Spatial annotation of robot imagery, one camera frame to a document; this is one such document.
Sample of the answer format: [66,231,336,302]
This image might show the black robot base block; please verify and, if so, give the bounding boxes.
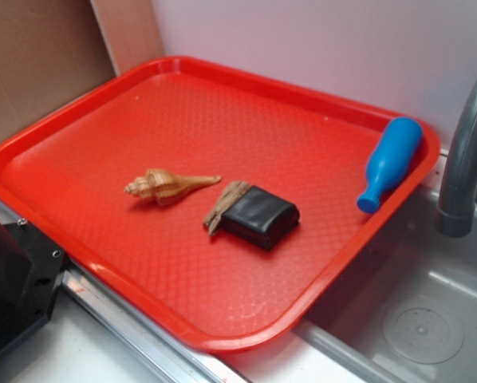
[0,223,67,357]

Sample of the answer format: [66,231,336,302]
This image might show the brown driftwood piece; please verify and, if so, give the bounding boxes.
[203,180,251,236]

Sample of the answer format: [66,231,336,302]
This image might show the red plastic tray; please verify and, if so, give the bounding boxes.
[0,57,440,353]

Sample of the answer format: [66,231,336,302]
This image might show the tan spiral seashell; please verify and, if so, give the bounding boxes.
[124,168,221,207]

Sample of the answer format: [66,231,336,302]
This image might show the grey plastic sink basin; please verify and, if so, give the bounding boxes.
[295,160,477,382]

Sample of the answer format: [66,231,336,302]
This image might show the grey sink faucet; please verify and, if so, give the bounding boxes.
[435,81,477,238]

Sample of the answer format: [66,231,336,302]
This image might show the brown cardboard panel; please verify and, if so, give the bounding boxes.
[0,1,114,143]

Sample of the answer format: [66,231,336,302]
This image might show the aluminium rail profile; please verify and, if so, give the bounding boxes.
[0,190,239,383]

